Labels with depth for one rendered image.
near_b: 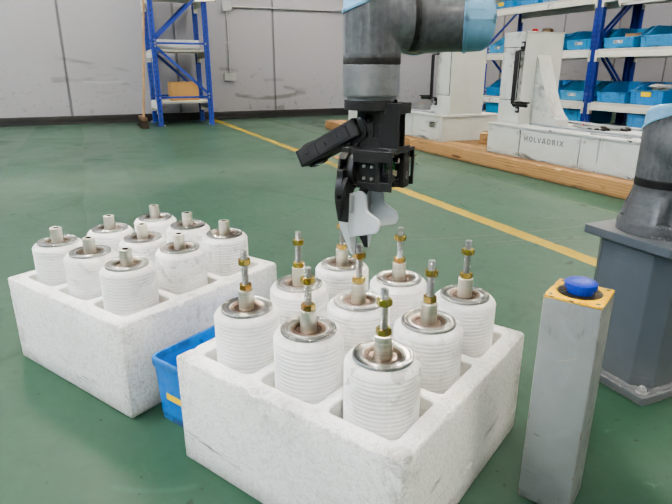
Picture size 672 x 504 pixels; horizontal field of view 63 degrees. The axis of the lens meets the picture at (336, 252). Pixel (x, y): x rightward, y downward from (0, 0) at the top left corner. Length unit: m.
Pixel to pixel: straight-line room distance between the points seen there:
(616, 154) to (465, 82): 1.55
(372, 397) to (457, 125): 3.67
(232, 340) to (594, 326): 0.47
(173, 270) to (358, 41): 0.58
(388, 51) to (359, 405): 0.43
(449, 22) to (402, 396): 0.46
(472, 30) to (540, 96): 2.89
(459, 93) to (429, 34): 3.48
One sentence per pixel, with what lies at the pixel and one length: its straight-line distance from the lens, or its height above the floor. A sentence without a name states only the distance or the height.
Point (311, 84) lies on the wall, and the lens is 7.52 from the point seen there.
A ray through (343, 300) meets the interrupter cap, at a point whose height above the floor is 0.25.
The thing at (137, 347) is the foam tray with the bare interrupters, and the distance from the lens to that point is 1.01.
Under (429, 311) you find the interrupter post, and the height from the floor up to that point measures 0.27.
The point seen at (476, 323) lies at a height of 0.23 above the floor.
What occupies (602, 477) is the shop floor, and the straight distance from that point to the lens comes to 0.98.
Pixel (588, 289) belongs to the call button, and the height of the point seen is 0.33.
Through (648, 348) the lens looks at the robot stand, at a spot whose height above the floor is 0.10.
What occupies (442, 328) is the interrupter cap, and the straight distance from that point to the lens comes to 0.75.
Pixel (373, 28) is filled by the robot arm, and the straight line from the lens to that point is 0.71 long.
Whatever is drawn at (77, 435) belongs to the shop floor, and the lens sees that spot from 1.06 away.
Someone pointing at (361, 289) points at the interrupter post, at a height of 0.27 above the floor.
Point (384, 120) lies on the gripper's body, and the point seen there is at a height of 0.52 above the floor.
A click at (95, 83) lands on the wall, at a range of 7.00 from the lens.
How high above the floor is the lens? 0.58
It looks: 18 degrees down
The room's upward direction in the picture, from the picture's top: straight up
